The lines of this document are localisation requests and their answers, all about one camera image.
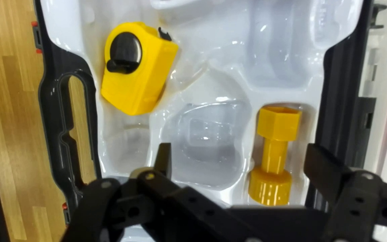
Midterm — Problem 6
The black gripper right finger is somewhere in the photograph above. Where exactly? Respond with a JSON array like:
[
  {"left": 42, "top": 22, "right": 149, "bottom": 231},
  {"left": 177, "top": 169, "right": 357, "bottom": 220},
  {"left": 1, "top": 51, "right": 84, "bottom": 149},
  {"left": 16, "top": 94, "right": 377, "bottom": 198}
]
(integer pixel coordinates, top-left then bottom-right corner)
[{"left": 302, "top": 142, "right": 387, "bottom": 242}]

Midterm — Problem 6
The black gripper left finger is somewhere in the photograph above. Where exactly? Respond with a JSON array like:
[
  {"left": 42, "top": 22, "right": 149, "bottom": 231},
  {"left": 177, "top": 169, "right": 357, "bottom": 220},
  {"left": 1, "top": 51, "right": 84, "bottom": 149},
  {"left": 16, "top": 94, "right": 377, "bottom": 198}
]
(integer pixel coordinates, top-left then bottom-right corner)
[{"left": 60, "top": 142, "right": 231, "bottom": 242}]

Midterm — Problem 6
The yellow toy dumbbell bolt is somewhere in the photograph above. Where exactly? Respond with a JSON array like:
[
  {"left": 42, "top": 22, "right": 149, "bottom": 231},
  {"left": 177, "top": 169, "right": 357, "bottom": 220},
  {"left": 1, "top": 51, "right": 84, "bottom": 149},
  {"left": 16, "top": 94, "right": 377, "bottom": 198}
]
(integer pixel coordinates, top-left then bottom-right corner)
[{"left": 245, "top": 104, "right": 303, "bottom": 206}]

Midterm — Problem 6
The grey toy tool box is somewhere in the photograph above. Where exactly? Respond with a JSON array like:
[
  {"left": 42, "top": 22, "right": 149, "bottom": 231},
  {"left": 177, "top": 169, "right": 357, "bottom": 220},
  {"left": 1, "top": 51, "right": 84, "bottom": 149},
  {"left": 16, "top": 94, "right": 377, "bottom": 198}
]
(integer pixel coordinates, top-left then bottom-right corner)
[{"left": 30, "top": 0, "right": 378, "bottom": 242}]

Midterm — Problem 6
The yellow toy tape measure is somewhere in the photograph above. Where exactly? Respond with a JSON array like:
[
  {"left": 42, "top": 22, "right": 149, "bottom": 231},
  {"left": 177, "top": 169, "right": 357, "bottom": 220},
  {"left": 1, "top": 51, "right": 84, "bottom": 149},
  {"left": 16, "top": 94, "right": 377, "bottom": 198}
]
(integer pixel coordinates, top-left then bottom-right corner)
[{"left": 99, "top": 20, "right": 180, "bottom": 116}]

